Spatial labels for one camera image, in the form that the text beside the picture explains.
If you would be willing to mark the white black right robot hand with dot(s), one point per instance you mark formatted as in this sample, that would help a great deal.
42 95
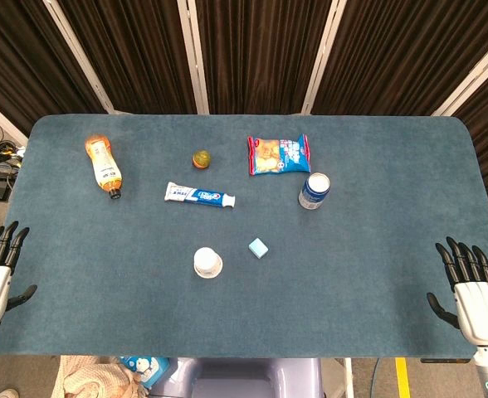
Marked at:
482 311

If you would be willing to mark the lavender robot base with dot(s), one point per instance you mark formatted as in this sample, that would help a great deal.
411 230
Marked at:
235 379

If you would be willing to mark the small light blue cube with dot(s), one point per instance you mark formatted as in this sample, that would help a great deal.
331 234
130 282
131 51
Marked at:
258 248

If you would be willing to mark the black table control panel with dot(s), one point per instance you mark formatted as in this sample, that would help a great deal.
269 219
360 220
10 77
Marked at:
445 360

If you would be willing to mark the white shoe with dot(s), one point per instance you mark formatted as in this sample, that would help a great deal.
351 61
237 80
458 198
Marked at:
6 394

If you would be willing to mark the beige knitted cloth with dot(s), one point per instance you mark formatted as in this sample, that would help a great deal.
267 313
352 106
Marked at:
90 379

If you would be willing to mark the blue felt table mat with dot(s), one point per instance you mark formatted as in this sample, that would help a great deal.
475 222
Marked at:
352 269

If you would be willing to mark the white table leg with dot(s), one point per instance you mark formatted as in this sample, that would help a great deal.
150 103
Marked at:
348 379

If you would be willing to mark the orange drink bottle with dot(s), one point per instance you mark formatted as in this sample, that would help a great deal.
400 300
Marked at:
105 166

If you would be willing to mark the blue cartoon print box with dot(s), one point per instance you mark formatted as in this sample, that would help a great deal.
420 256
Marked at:
146 369

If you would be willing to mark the blue white drink can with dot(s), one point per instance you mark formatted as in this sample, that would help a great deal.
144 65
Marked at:
313 192

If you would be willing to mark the white blue toothpaste tube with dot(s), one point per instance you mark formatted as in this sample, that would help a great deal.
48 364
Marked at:
194 195

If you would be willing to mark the small orange green ball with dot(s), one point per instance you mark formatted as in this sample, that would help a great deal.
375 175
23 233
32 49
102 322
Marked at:
201 159

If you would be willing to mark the blue red snack bag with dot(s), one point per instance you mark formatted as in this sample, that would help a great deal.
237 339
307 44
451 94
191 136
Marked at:
279 155

